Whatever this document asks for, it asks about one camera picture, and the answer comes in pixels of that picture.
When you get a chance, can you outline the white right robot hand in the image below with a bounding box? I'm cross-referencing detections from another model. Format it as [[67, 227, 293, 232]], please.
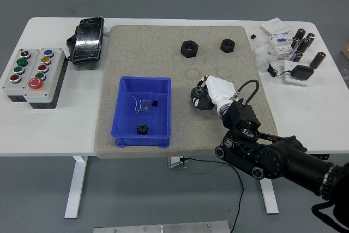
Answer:
[[190, 74, 237, 111]]

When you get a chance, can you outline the large black gear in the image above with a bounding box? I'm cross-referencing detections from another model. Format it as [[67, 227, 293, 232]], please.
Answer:
[[190, 85, 209, 105]]

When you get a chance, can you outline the small black hex nut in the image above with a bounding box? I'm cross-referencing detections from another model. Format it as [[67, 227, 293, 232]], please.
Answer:
[[220, 39, 236, 53]]

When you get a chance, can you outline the large black hex nut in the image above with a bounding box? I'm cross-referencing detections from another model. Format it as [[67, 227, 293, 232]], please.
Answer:
[[180, 40, 199, 58]]

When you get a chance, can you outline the silver table control box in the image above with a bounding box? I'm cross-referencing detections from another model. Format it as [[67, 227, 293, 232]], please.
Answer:
[[167, 156, 189, 169]]

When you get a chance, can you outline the blue plastic box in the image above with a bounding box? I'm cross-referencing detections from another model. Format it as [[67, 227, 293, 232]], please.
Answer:
[[110, 76, 172, 149]]

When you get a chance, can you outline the grey emergency-stop button box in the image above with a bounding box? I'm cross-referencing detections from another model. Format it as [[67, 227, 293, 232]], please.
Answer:
[[23, 47, 69, 110]]

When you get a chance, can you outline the grey four-button control box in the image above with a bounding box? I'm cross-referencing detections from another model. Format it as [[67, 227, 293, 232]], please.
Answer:
[[1, 48, 41, 103]]

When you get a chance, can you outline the crumpled clear plastic bag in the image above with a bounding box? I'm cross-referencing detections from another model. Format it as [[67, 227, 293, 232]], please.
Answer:
[[251, 40, 278, 72]]

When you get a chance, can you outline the white square panel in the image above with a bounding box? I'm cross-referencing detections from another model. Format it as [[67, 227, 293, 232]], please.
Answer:
[[283, 59, 310, 88]]

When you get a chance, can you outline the white circuit breaker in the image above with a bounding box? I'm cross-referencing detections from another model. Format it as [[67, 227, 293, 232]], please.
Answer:
[[268, 31, 295, 61]]

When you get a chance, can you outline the grey-brown speckled mat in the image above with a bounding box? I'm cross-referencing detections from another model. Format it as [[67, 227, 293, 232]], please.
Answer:
[[93, 25, 279, 159]]

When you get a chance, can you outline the black power adapter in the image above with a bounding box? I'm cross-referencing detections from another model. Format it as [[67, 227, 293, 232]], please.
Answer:
[[289, 64, 314, 81]]

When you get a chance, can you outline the white table leg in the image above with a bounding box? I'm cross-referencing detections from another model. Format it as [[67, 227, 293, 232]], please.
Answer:
[[258, 177, 280, 214], [64, 156, 88, 219]]

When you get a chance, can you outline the black wrapped foot pedal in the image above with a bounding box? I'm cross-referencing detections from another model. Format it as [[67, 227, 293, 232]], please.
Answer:
[[65, 16, 105, 66]]

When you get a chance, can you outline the grey metal plate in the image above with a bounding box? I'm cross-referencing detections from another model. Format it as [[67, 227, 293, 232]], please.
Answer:
[[93, 220, 231, 233]]

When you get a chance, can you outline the black adapter cord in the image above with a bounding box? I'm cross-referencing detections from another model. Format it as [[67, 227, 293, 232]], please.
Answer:
[[266, 62, 292, 77]]

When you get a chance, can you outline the white wall switch plate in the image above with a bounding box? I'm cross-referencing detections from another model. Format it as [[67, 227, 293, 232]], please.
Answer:
[[261, 17, 291, 36]]

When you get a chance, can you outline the thin white wire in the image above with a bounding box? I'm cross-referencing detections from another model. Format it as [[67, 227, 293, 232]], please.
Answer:
[[132, 95, 142, 113]]

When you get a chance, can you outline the black power cable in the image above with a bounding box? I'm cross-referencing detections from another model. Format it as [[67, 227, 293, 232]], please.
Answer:
[[181, 157, 245, 233]]

